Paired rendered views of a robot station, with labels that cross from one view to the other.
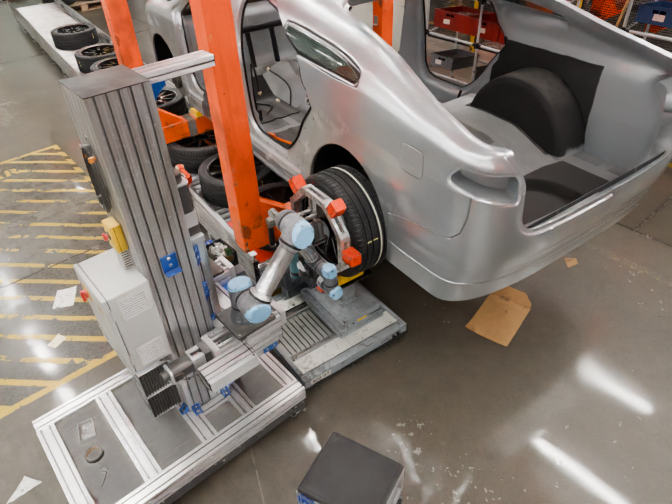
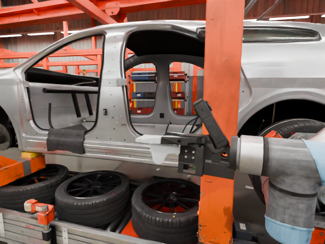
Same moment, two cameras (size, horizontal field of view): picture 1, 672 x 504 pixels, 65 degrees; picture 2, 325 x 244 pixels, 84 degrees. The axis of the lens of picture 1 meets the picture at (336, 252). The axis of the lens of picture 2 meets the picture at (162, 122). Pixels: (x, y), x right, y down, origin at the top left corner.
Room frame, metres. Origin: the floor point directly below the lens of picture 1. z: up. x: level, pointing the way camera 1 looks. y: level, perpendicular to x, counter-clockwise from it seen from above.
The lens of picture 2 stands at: (2.37, 1.41, 1.33)
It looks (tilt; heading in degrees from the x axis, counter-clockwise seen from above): 8 degrees down; 319
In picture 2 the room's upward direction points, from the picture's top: straight up
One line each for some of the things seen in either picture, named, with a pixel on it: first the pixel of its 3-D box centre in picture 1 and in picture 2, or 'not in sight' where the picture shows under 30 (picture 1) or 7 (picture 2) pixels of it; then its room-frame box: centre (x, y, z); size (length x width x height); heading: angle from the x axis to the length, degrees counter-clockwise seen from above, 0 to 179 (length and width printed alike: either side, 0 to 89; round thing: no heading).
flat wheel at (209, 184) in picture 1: (238, 177); (95, 194); (4.04, 0.83, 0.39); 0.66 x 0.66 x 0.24
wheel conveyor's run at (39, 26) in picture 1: (75, 45); not in sight; (8.88, 4.09, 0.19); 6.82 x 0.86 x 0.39; 34
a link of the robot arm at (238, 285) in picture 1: (241, 291); not in sight; (1.89, 0.47, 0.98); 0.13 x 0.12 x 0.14; 34
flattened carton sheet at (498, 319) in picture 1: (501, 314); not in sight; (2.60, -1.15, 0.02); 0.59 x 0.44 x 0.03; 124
